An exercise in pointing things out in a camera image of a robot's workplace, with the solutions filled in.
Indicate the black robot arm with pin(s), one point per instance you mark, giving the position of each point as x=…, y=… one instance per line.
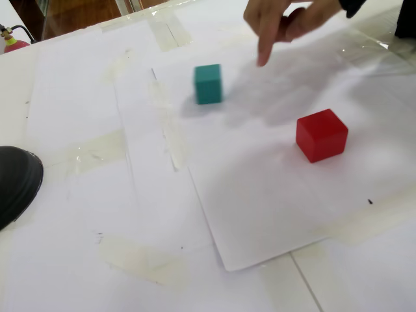
x=406, y=19

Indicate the person's bare hand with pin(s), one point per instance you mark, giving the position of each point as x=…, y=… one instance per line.
x=276, y=19

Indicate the beige masking tape strip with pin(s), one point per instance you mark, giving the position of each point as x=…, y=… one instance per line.
x=87, y=152
x=169, y=31
x=115, y=66
x=139, y=260
x=169, y=130

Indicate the brown wooden cabinet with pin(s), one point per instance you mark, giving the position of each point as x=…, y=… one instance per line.
x=81, y=16

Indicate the black round dome base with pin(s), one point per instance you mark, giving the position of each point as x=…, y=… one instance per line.
x=16, y=185

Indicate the red cube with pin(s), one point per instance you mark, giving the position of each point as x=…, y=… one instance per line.
x=321, y=136

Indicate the white paper sheet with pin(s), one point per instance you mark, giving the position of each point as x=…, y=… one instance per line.
x=276, y=195
x=169, y=211

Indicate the teal blue cube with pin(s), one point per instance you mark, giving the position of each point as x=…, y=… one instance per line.
x=208, y=84

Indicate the red fire extinguisher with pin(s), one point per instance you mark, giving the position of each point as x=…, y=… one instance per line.
x=18, y=45

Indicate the dark sleeved forearm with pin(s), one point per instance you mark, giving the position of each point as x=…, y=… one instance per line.
x=354, y=7

